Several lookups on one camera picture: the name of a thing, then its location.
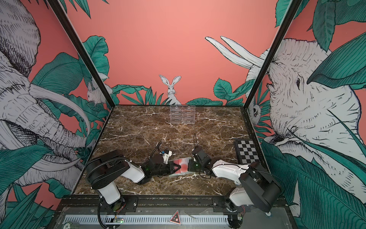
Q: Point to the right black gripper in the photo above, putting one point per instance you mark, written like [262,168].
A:
[191,166]

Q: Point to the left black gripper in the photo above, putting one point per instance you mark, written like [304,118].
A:
[171,165]

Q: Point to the red credit card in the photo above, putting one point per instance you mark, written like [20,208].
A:
[183,162]

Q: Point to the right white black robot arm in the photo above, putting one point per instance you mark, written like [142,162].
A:
[256,187]

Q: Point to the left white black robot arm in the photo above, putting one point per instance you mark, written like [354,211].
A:
[102,171]

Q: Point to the black white checkerboard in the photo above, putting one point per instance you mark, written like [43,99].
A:
[246,151]

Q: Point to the red warning triangle sticker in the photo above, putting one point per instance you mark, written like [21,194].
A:
[175,219]

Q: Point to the clear plastic organizer box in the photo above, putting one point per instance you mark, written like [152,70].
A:
[180,114]

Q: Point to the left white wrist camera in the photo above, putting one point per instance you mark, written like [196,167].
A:
[166,154]

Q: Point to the white slotted cable duct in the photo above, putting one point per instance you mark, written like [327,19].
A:
[151,219]

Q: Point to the black mounting rail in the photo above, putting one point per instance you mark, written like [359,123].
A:
[133,202]

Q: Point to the right black frame post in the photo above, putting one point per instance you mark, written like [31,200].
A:
[291,11]

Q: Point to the black frame post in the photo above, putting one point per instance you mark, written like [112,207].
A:
[75,39]
[291,11]

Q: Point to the left black frame post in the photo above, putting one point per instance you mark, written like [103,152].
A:
[75,39]

